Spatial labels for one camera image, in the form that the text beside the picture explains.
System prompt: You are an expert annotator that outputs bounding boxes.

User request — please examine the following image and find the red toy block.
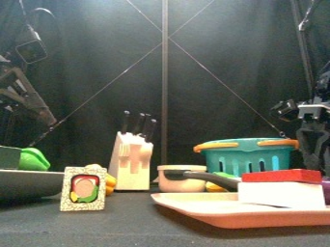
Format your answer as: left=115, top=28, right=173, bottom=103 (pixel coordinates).
left=240, top=168, right=323, bottom=184

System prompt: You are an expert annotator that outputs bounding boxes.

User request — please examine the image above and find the purple toy piece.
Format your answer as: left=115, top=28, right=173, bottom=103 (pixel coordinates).
left=319, top=176, right=330, bottom=206

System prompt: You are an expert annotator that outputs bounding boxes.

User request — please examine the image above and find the white toy block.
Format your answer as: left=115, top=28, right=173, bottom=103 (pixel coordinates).
left=237, top=180, right=327, bottom=209

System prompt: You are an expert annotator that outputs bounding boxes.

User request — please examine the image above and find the green toy pepper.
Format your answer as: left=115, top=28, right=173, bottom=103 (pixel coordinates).
left=18, top=147, right=52, bottom=172

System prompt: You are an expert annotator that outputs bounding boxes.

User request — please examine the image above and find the dark green toy box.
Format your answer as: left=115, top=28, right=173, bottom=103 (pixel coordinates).
left=0, top=145, right=22, bottom=171

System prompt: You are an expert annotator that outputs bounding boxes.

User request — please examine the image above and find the yellow green toy fruit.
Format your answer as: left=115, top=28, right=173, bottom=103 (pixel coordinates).
left=204, top=171, right=237, bottom=193

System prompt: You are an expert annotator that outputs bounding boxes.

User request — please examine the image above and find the pink plastic tray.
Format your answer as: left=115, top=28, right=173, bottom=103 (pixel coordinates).
left=149, top=191, right=330, bottom=230

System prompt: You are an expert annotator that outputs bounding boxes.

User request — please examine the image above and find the sushi roll toy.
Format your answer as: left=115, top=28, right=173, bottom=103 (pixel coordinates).
left=58, top=165, right=108, bottom=212

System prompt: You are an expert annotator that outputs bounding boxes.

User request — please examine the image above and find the white wooden knife block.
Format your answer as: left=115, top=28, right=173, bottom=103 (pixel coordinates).
left=107, top=130, right=155, bottom=191

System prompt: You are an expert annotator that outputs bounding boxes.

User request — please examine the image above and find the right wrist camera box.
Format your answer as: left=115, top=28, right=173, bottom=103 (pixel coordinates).
left=270, top=98, right=300, bottom=123

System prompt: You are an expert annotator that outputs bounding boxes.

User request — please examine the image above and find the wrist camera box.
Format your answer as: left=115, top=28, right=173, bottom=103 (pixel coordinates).
left=14, top=38, right=49, bottom=65
left=270, top=98, right=300, bottom=123

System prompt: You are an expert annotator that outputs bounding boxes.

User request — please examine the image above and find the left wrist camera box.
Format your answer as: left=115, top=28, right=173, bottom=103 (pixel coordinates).
left=14, top=38, right=49, bottom=65

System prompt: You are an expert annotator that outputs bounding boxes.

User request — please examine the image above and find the teal basket with orange handles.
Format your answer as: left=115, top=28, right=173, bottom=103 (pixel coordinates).
left=192, top=137, right=300, bottom=178

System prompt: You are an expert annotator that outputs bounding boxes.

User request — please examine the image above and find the diagonal brace wire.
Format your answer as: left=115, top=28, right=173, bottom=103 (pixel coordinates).
left=124, top=0, right=290, bottom=139
left=28, top=0, right=216, bottom=148

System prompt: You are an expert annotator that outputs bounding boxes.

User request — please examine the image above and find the black toy knife handle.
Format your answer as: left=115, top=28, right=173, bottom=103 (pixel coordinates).
left=121, top=110, right=131, bottom=135
left=132, top=112, right=147, bottom=136
left=144, top=118, right=159, bottom=143
left=140, top=113, right=153, bottom=138

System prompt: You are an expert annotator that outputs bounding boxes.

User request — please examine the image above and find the cream pot with grey handle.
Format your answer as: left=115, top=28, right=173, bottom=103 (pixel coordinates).
left=156, top=164, right=241, bottom=194

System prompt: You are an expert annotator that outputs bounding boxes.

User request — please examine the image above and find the vertical grey frame pole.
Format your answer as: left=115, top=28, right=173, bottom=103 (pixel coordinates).
left=161, top=0, right=168, bottom=166

